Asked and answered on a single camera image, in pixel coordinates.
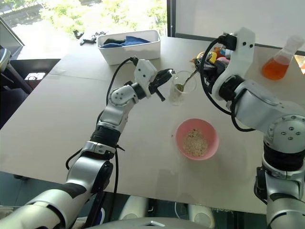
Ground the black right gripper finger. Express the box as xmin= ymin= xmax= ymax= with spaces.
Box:
xmin=199 ymin=69 xmax=213 ymax=84
xmin=194 ymin=57 xmax=208 ymax=72

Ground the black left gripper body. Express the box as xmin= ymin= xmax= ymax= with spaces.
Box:
xmin=148 ymin=75 xmax=165 ymax=95

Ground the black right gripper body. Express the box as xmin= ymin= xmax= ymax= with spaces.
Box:
xmin=205 ymin=59 xmax=231 ymax=88

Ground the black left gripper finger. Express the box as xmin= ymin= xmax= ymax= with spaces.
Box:
xmin=154 ymin=87 xmax=166 ymax=103
xmin=156 ymin=68 xmax=176 ymax=84

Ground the metal spoon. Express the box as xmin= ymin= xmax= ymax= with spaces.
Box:
xmin=175 ymin=69 xmax=199 ymax=93

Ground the clear glass mug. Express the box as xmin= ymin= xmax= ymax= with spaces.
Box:
xmin=168 ymin=69 xmax=198 ymax=106

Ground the pink bowl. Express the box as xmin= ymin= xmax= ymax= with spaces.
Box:
xmin=175 ymin=118 xmax=219 ymax=160

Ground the oatmeal in pink bowl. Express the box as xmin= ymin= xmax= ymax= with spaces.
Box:
xmin=182 ymin=128 xmax=210 ymax=157

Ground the yellow toy item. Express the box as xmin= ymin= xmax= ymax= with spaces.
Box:
xmin=206 ymin=51 xmax=218 ymax=63

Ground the white plastic bin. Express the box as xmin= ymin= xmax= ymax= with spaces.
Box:
xmin=97 ymin=30 xmax=162 ymax=65

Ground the blue cloth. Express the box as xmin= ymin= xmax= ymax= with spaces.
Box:
xmin=103 ymin=35 xmax=151 ymax=48

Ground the black cloth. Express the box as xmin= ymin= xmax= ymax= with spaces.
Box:
xmin=103 ymin=38 xmax=126 ymax=46

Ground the glass flask with orange liquid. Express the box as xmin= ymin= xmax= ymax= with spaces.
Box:
xmin=261 ymin=35 xmax=305 ymax=81

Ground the white rounded shape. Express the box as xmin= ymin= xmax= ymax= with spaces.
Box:
xmin=118 ymin=195 xmax=148 ymax=221
xmin=187 ymin=204 xmax=215 ymax=229

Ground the black chair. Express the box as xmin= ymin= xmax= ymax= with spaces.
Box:
xmin=0 ymin=58 xmax=61 ymax=130

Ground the grey framed panel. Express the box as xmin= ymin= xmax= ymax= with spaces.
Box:
xmin=0 ymin=17 xmax=26 ymax=60

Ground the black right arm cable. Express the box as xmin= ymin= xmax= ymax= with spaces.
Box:
xmin=200 ymin=33 xmax=257 ymax=132

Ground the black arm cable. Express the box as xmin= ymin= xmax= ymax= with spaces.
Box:
xmin=65 ymin=56 xmax=139 ymax=195
xmin=200 ymin=33 xmax=257 ymax=132

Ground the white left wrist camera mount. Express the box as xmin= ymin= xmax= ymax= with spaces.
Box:
xmin=133 ymin=59 xmax=158 ymax=99

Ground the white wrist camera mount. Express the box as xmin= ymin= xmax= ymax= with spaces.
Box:
xmin=133 ymin=59 xmax=158 ymax=99
xmin=211 ymin=26 xmax=256 ymax=101

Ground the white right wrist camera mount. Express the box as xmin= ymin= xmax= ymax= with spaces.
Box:
xmin=211 ymin=26 xmax=256 ymax=101

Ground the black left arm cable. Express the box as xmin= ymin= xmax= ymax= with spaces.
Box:
xmin=65 ymin=56 xmax=139 ymax=195

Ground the dark window frame post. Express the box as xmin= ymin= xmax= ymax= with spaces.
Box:
xmin=166 ymin=0 xmax=177 ymax=38

